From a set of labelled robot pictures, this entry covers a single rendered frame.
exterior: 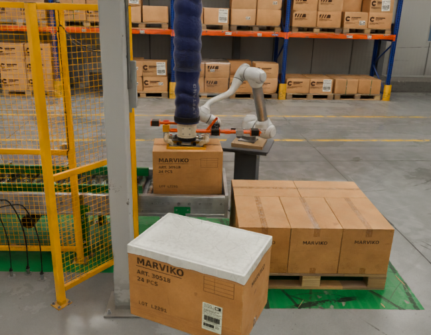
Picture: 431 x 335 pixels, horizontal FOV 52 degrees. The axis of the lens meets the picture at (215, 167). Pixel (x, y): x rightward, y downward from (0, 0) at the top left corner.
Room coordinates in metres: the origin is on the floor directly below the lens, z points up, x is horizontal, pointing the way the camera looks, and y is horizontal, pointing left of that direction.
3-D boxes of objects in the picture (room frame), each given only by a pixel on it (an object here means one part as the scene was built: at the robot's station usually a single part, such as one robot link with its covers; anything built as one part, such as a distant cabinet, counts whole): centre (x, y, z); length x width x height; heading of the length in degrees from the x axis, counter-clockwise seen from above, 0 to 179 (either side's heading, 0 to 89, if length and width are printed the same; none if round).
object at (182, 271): (1.94, 0.06, 0.82); 0.60 x 0.40 x 0.40; 66
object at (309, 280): (3.53, -0.77, 0.07); 1.20 x 1.00 x 0.14; 92
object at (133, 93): (2.88, 0.62, 1.62); 0.20 x 0.05 x 0.30; 92
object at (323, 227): (3.53, -0.77, 0.34); 1.20 x 1.00 x 0.40; 92
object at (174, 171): (3.80, 0.25, 0.75); 0.60 x 0.40 x 0.40; 95
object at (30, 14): (3.06, 0.89, 1.05); 0.87 x 0.10 x 2.10; 144
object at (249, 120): (4.55, -0.36, 0.95); 0.18 x 0.16 x 0.22; 46
